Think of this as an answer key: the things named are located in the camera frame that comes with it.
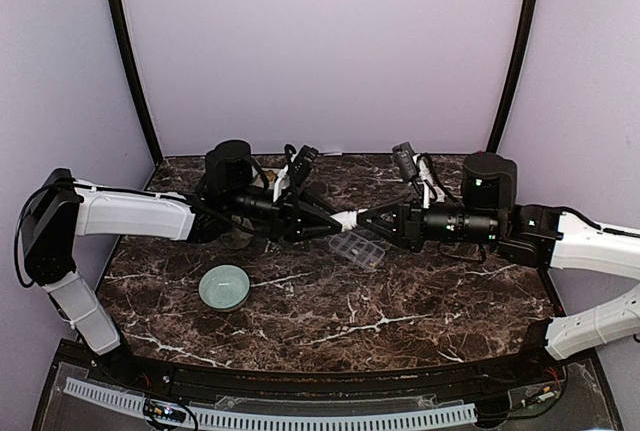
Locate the clear plastic pill organizer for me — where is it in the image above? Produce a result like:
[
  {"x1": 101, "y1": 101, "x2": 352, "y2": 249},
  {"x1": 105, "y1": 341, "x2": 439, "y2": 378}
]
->
[{"x1": 328, "y1": 230, "x2": 391, "y2": 270}]

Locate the celadon bowl front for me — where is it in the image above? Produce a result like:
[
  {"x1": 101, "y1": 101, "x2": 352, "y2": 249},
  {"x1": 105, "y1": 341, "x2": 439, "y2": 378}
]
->
[{"x1": 198, "y1": 265, "x2": 251, "y2": 312}]

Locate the left black frame post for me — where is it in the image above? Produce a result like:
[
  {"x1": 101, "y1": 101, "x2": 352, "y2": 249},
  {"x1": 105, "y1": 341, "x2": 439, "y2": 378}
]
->
[{"x1": 107, "y1": 0, "x2": 164, "y2": 166}]

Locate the black front rail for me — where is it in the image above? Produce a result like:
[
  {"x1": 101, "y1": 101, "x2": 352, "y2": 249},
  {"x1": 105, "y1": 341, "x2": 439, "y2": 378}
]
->
[{"x1": 59, "y1": 338, "x2": 596, "y2": 405}]

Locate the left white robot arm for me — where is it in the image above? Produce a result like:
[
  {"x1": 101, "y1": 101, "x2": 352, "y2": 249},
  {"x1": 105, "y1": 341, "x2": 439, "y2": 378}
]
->
[{"x1": 13, "y1": 165, "x2": 357, "y2": 387}]

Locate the white ceramic mug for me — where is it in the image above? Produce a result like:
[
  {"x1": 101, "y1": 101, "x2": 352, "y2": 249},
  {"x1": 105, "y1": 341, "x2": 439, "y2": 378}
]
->
[{"x1": 220, "y1": 231, "x2": 253, "y2": 250}]

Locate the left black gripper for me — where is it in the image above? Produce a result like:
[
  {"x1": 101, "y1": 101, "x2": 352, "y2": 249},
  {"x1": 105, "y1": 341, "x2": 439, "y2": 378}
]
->
[{"x1": 226, "y1": 184, "x2": 347, "y2": 244}]

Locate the small white vial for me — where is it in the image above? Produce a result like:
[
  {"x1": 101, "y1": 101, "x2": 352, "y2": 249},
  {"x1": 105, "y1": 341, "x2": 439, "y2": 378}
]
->
[{"x1": 331, "y1": 209, "x2": 366, "y2": 232}]

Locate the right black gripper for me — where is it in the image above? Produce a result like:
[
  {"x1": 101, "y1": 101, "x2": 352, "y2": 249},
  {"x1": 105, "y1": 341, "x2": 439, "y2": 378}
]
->
[{"x1": 358, "y1": 192, "x2": 501, "y2": 253}]

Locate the white slotted cable duct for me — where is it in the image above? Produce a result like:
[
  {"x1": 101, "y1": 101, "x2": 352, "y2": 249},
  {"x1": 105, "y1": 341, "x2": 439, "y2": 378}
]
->
[{"x1": 62, "y1": 378, "x2": 478, "y2": 430}]

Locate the right black frame post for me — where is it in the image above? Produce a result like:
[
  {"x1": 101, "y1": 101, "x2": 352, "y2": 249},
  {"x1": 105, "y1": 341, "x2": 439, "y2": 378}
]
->
[{"x1": 485, "y1": 0, "x2": 537, "y2": 153}]

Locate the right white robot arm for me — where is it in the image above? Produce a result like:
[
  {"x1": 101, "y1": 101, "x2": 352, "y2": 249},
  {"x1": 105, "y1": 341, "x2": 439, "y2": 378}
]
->
[{"x1": 353, "y1": 200, "x2": 639, "y2": 385}]

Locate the black frame post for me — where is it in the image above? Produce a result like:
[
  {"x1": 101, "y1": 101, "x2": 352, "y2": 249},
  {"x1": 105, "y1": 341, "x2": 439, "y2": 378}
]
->
[
  {"x1": 485, "y1": 0, "x2": 537, "y2": 153},
  {"x1": 107, "y1": 0, "x2": 164, "y2": 166}
]

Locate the square floral plate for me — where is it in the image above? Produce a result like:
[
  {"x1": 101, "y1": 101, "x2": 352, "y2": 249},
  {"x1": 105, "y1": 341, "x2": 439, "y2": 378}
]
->
[{"x1": 264, "y1": 168, "x2": 289, "y2": 188}]

